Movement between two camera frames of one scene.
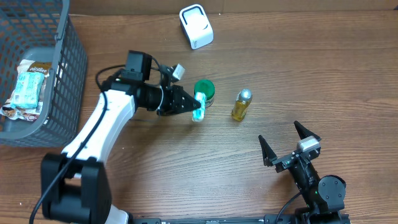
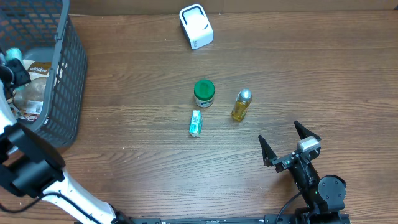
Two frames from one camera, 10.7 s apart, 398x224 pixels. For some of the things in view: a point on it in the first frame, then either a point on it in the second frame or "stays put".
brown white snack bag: x=29 y=114 stays put
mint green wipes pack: x=27 y=89 to x=13 y=53
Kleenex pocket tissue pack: x=198 y=113 to x=195 y=122
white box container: x=196 y=25 stays put
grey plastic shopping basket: x=43 y=30 stays put
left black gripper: x=173 y=93 to x=25 y=76
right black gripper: x=271 y=158 stays put
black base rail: x=244 y=219 stays put
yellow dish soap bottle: x=244 y=98 stays put
